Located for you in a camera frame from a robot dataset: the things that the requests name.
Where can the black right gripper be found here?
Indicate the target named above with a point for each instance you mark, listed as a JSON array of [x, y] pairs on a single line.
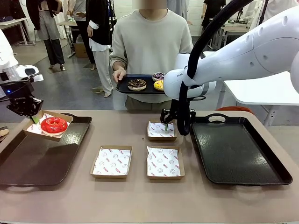
[[175, 109]]

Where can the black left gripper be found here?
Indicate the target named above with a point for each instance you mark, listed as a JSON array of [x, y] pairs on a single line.
[[16, 91]]

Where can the shallow brown cardboard box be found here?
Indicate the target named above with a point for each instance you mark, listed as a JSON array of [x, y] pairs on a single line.
[[107, 177], [161, 138], [163, 177], [42, 136]]

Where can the red glazed donut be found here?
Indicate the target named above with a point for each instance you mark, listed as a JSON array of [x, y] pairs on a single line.
[[50, 129]]

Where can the yellow glazed donut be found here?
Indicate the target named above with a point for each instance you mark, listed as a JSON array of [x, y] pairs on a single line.
[[158, 86]]

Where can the purple glazed donut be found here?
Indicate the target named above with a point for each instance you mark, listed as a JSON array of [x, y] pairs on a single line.
[[157, 75]]

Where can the chocolate sprinkled donut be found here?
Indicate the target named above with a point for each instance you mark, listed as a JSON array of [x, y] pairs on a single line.
[[132, 84]]

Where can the black serving tray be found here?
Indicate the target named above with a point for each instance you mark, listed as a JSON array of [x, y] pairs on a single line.
[[123, 87]]

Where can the person's right forearm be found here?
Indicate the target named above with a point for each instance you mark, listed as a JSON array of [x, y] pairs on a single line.
[[118, 61]]

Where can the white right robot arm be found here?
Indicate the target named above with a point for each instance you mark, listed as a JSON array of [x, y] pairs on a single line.
[[233, 58]]

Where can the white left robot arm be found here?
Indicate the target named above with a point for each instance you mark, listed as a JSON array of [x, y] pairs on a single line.
[[7, 53]]

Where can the person's right hand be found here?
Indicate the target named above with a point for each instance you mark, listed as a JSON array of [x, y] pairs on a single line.
[[119, 74]]

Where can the white flat wrist plate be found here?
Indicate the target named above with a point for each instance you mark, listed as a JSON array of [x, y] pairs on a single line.
[[37, 77]]

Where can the tan round object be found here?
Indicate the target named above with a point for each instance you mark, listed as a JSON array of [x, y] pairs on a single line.
[[3, 132]]

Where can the orange stool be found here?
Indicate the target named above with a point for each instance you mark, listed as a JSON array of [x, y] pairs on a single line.
[[233, 109]]

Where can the person in beige sweater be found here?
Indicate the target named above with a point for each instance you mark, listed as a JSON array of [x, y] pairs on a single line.
[[149, 42]]

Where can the brown cardboard carton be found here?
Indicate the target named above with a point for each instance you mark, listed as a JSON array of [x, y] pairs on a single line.
[[80, 50]]

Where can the bystander in grey trousers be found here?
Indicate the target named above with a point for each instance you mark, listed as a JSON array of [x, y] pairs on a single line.
[[50, 25]]

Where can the white workshop table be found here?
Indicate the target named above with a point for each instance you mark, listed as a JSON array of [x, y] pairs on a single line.
[[14, 22]]

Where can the small white-framed table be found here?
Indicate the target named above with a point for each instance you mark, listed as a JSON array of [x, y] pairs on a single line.
[[67, 23]]

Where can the large white table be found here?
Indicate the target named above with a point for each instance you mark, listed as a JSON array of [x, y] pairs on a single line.
[[257, 91]]

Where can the grey-framed workbench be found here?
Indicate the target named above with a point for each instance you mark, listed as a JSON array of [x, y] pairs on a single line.
[[233, 28]]

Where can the bystander in white trousers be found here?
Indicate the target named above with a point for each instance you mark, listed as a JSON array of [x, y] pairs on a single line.
[[100, 21]]

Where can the bystander in black trousers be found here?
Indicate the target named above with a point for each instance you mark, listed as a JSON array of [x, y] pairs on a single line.
[[80, 5]]

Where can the bystander in black clothes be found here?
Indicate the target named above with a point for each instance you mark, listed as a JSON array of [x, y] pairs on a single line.
[[211, 9]]

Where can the black stand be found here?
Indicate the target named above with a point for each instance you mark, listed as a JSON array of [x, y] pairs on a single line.
[[238, 15]]

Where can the white hanging fabric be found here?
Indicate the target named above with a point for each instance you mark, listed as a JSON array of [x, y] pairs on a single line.
[[278, 8]]

